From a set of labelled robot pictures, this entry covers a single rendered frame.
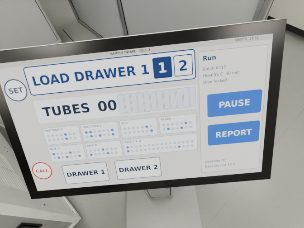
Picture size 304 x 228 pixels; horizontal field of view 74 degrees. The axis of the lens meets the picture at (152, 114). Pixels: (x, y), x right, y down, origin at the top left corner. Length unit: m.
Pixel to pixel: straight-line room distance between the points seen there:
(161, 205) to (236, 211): 0.47
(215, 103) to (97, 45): 0.23
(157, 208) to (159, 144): 1.01
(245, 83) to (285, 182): 1.28
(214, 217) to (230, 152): 1.03
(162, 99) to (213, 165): 0.18
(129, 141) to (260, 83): 0.26
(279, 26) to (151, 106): 0.25
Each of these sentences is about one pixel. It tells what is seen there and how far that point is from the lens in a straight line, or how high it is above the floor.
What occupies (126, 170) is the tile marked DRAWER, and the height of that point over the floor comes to 1.00.
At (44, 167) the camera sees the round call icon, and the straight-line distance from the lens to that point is 0.48.
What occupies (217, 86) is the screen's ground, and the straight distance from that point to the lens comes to 0.38.
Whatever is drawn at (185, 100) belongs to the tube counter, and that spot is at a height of 1.11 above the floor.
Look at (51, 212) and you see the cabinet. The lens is 1.13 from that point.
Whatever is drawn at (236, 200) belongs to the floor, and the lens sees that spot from 1.49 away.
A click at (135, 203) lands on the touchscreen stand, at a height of 0.04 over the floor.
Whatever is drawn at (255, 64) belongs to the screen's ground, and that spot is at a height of 1.15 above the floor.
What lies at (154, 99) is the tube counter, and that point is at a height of 1.11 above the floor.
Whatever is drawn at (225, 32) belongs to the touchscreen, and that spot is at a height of 1.19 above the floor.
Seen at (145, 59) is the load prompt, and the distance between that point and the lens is 0.36.
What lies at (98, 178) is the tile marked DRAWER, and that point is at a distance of 0.46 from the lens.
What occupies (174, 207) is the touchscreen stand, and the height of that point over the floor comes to 0.04.
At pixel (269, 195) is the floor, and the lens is 1.56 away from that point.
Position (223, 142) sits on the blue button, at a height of 1.04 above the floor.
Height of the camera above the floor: 1.41
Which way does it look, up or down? 59 degrees down
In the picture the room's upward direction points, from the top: 9 degrees counter-clockwise
